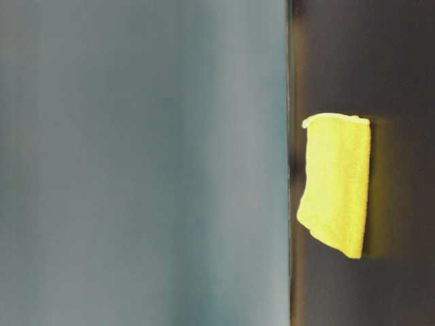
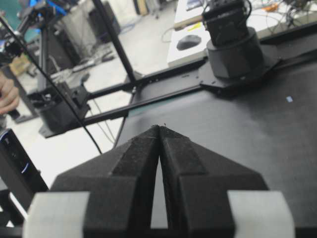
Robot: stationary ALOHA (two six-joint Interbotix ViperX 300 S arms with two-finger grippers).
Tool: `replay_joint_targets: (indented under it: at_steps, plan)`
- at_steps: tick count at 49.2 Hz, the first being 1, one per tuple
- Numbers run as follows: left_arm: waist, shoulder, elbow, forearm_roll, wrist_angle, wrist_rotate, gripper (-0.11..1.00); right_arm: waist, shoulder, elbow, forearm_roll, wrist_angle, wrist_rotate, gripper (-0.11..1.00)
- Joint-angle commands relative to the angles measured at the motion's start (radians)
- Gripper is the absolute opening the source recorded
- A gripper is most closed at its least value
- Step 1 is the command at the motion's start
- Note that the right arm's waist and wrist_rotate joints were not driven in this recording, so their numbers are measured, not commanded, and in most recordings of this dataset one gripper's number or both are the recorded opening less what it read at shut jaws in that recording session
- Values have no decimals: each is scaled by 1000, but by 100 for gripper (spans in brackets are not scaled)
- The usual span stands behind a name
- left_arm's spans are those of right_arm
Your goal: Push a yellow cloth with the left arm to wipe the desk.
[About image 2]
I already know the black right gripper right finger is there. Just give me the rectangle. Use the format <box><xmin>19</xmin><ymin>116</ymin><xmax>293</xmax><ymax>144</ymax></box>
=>
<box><xmin>159</xmin><ymin>126</ymin><xmax>295</xmax><ymax>238</ymax></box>

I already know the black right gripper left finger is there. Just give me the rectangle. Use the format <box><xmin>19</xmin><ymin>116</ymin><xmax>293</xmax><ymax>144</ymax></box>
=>
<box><xmin>23</xmin><ymin>126</ymin><xmax>159</xmax><ymax>238</ymax></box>

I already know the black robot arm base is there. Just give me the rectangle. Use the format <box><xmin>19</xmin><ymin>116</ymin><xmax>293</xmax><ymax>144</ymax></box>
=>
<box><xmin>202</xmin><ymin>0</ymin><xmax>263</xmax><ymax>76</ymax></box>

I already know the second black robot arm base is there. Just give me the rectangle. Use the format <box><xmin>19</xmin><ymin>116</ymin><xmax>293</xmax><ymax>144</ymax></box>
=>
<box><xmin>36</xmin><ymin>82</ymin><xmax>90</xmax><ymax>138</ymax></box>

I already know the person's bare hand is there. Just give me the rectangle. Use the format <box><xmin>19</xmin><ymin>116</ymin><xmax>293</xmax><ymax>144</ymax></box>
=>
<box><xmin>0</xmin><ymin>73</ymin><xmax>20</xmax><ymax>115</ymax></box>

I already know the black device with blue light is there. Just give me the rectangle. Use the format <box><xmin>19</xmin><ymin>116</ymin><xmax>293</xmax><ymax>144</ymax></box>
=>
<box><xmin>0</xmin><ymin>129</ymin><xmax>48</xmax><ymax>212</ymax></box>

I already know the small white paper scrap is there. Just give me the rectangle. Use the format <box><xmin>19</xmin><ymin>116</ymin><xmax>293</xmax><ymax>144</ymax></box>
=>
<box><xmin>286</xmin><ymin>96</ymin><xmax>293</xmax><ymax>103</ymax></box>

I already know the black mounting plate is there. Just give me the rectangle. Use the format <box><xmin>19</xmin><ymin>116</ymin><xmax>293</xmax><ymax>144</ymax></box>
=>
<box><xmin>199</xmin><ymin>45</ymin><xmax>281</xmax><ymax>97</ymax></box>

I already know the black computer mouse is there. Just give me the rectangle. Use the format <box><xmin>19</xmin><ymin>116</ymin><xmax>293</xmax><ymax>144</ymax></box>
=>
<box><xmin>176</xmin><ymin>35</ymin><xmax>202</xmax><ymax>51</ymax></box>

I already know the white side table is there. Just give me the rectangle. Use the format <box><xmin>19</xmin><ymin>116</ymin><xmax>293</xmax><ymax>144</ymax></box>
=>
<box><xmin>167</xmin><ymin>0</ymin><xmax>317</xmax><ymax>66</ymax></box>

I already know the black aluminium frame rail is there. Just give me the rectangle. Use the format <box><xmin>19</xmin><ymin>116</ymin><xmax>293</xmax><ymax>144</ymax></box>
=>
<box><xmin>83</xmin><ymin>57</ymin><xmax>207</xmax><ymax>125</ymax></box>

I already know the thin black cable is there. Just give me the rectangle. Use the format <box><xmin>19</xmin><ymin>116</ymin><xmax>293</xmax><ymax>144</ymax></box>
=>
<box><xmin>0</xmin><ymin>16</ymin><xmax>103</xmax><ymax>155</ymax></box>

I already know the black diagonal frame strut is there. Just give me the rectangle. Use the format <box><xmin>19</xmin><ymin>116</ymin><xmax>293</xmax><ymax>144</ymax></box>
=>
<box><xmin>92</xmin><ymin>0</ymin><xmax>136</xmax><ymax>83</ymax></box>

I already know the black camera stand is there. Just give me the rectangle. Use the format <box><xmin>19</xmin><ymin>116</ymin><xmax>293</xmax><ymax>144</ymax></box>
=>
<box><xmin>3</xmin><ymin>0</ymin><xmax>65</xmax><ymax>100</ymax></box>

